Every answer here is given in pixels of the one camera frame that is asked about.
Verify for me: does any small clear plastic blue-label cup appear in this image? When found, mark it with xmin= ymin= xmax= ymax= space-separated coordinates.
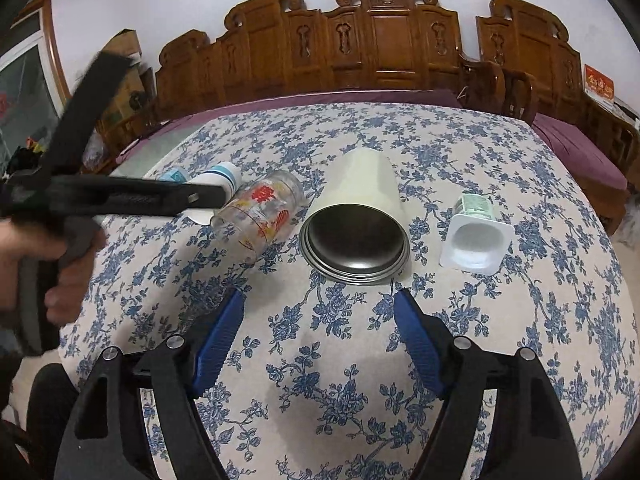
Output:
xmin=160 ymin=168 xmax=189 ymax=183

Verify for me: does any white paper cup blue band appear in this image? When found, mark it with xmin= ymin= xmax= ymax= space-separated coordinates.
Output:
xmin=182 ymin=162 xmax=244 ymax=226

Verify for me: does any clear glass red print cup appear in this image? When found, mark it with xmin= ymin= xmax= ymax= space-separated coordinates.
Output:
xmin=210 ymin=170 xmax=307 ymax=264

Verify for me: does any white plastic yogurt cup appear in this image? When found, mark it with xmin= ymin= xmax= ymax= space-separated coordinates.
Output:
xmin=439 ymin=193 xmax=515 ymax=275

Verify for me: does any cream steel-lined tumbler cup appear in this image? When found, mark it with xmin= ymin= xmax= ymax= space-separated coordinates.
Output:
xmin=298 ymin=148 xmax=410 ymax=285

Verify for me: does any person's left hand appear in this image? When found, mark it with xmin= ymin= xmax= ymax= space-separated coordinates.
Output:
xmin=1 ymin=220 xmax=106 ymax=327

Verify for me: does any wood framed glass door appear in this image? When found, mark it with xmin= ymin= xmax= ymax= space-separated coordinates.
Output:
xmin=1 ymin=0 xmax=70 ymax=162

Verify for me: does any lower cardboard box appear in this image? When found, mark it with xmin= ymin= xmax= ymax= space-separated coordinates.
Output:
xmin=101 ymin=67 xmax=149 ymax=128

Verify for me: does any cardboard box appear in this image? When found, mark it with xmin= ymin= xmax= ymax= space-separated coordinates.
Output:
xmin=101 ymin=67 xmax=149 ymax=128
xmin=102 ymin=28 xmax=142 ymax=56

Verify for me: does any top cardboard box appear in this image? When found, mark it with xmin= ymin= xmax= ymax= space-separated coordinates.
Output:
xmin=102 ymin=28 xmax=142 ymax=56

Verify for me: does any blue floral tablecloth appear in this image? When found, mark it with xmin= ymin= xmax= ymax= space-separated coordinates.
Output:
xmin=60 ymin=103 xmax=639 ymax=479

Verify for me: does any purple armchair cushion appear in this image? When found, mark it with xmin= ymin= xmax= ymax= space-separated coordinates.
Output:
xmin=532 ymin=113 xmax=627 ymax=190

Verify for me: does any carved wooden sofa bench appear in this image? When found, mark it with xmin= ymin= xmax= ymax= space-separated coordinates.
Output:
xmin=102 ymin=0 xmax=508 ymax=141

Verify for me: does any red gift box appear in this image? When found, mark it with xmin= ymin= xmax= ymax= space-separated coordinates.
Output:
xmin=584 ymin=64 xmax=615 ymax=104

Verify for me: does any carved wooden armchair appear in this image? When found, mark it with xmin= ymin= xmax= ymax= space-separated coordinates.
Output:
xmin=476 ymin=0 xmax=639 ymax=235

